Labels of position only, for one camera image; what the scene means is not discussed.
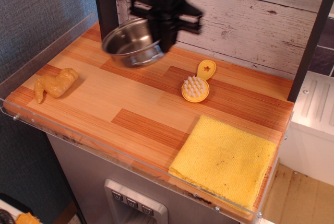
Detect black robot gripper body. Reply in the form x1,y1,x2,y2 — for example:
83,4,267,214
130,0,203,34

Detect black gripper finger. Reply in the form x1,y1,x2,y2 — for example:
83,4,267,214
148,19,163,45
159,23,178,53

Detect stainless steel pan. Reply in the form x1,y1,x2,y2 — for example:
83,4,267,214
102,18,164,68

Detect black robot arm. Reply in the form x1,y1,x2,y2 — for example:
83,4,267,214
130,0,203,53

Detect yellow folded cloth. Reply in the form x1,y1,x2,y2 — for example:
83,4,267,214
169,115,276,210

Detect yellow scrub brush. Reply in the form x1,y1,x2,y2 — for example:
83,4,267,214
181,60,217,103

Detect toy chicken wing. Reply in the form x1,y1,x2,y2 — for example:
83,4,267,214
34,68,79,104

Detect clear acrylic table guard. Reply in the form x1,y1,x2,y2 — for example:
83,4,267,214
1,13,293,223

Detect grey toy kitchen cabinet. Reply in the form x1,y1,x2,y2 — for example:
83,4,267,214
47,135,236,223

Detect silver dispenser button panel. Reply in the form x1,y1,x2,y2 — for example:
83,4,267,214
104,179,169,223

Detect white toy sink unit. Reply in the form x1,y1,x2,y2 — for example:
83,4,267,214
279,72,333,185

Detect yellow object bottom left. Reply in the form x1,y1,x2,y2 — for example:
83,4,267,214
1,209,41,224

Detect dark left frame post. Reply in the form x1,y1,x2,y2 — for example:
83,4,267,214
96,0,119,40

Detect dark frame post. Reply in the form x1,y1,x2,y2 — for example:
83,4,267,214
288,0,333,102
96,0,119,40

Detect dark right frame post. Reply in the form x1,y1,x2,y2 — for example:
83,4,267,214
288,0,333,102

